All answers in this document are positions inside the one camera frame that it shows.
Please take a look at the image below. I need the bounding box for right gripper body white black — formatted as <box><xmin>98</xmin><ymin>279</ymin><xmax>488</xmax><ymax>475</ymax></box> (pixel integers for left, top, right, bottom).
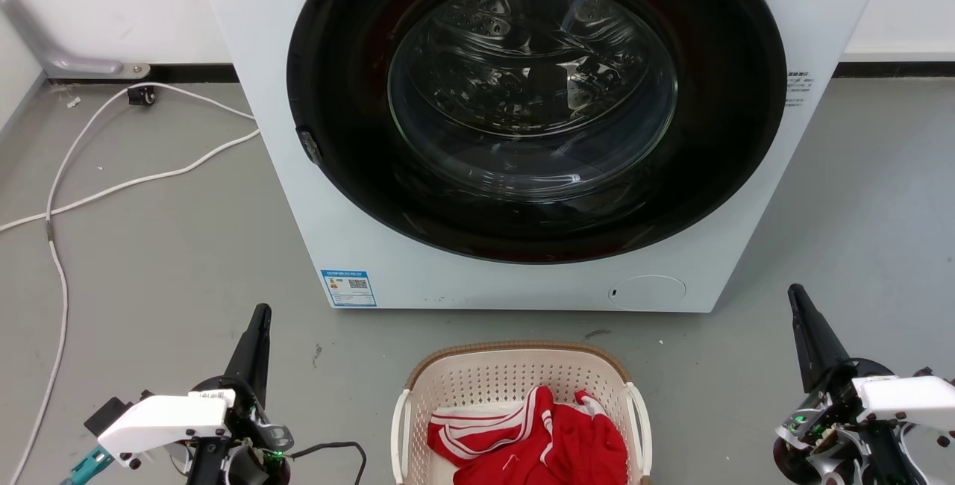
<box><xmin>774</xmin><ymin>360</ymin><xmax>955</xmax><ymax>485</ymax></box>

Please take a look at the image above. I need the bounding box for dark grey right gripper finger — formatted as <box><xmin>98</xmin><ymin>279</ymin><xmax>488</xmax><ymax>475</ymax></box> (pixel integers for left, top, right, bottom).
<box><xmin>865</xmin><ymin>424</ymin><xmax>909</xmax><ymax>485</ymax></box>
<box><xmin>789</xmin><ymin>284</ymin><xmax>852</xmax><ymax>394</ymax></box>

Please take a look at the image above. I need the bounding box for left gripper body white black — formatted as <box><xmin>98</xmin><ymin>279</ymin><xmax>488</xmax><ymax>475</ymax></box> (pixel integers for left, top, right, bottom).
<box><xmin>97</xmin><ymin>377</ymin><xmax>294</xmax><ymax>485</ymax></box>

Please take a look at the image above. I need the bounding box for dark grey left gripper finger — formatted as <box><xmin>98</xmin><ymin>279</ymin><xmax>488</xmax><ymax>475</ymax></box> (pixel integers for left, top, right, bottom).
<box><xmin>224</xmin><ymin>304</ymin><xmax>272</xmax><ymax>404</ymax></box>
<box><xmin>187</xmin><ymin>438</ymin><xmax>225</xmax><ymax>485</ymax></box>

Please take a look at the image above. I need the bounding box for cream plastic laundry basket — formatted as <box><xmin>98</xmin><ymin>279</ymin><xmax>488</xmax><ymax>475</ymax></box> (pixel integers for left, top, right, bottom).
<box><xmin>390</xmin><ymin>341</ymin><xmax>653</xmax><ymax>485</ymax></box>

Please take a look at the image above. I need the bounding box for blue energy label sticker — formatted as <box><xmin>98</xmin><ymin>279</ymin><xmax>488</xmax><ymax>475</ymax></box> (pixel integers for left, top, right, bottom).
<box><xmin>321</xmin><ymin>269</ymin><xmax>378</xmax><ymax>308</ymax></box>

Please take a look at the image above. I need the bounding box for white front-load washing machine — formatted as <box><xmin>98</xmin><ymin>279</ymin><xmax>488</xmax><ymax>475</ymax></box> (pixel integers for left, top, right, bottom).
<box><xmin>190</xmin><ymin>0</ymin><xmax>895</xmax><ymax>314</ymax></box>

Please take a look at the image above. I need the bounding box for round white filter cover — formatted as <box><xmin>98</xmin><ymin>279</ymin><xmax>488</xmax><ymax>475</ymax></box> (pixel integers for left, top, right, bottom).
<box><xmin>607</xmin><ymin>275</ymin><xmax>687</xmax><ymax>312</ymax></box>

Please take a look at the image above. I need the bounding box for small printed text label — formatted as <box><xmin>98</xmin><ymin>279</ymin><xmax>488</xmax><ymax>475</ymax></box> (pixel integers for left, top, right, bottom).
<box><xmin>785</xmin><ymin>73</ymin><xmax>814</xmax><ymax>107</ymax></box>

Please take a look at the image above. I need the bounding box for red white-striped garment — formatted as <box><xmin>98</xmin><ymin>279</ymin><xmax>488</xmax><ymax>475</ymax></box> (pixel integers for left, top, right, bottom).
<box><xmin>427</xmin><ymin>385</ymin><xmax>629</xmax><ymax>485</ymax></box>

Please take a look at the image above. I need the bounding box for round black washer door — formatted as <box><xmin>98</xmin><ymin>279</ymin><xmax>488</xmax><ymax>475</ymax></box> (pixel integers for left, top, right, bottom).
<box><xmin>286</xmin><ymin>0</ymin><xmax>788</xmax><ymax>264</ymax></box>

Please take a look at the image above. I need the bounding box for grey drain pipe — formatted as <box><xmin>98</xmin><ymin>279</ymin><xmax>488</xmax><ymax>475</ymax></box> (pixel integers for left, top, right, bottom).
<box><xmin>0</xmin><ymin>0</ymin><xmax>150</xmax><ymax>79</ymax></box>

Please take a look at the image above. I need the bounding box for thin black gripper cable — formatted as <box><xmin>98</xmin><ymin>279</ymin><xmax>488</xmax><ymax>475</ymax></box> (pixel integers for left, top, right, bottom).
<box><xmin>289</xmin><ymin>441</ymin><xmax>368</xmax><ymax>485</ymax></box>

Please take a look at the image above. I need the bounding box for long white power cable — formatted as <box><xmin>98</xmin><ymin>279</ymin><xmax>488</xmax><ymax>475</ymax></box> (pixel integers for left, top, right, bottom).
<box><xmin>7</xmin><ymin>82</ymin><xmax>258</xmax><ymax>485</ymax></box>

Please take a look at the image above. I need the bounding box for white hose cable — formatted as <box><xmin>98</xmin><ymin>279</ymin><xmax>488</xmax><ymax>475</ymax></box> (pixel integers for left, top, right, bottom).
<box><xmin>0</xmin><ymin>129</ymin><xmax>262</xmax><ymax>234</ymax></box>

